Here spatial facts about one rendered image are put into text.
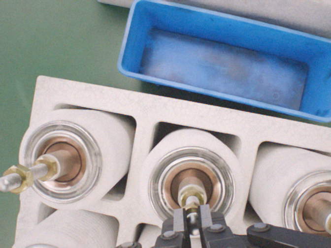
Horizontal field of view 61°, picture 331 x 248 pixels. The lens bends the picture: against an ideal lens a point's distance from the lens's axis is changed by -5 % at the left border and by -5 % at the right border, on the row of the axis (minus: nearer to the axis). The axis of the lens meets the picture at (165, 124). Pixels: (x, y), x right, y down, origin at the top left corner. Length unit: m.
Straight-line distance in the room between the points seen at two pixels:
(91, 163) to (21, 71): 0.36
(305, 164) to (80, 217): 0.24
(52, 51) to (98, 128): 0.32
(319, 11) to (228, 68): 0.18
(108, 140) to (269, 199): 0.15
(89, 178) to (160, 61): 0.29
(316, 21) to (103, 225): 0.37
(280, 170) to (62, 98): 0.24
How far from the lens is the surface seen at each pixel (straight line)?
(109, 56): 0.53
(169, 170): 0.25
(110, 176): 0.27
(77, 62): 0.54
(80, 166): 0.27
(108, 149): 0.27
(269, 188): 0.29
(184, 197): 0.22
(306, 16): 0.42
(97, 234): 0.34
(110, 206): 0.35
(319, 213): 0.27
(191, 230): 0.17
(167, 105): 0.32
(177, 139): 0.26
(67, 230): 0.32
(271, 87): 0.52
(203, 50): 0.51
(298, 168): 0.28
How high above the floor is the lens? 0.50
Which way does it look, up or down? 86 degrees down
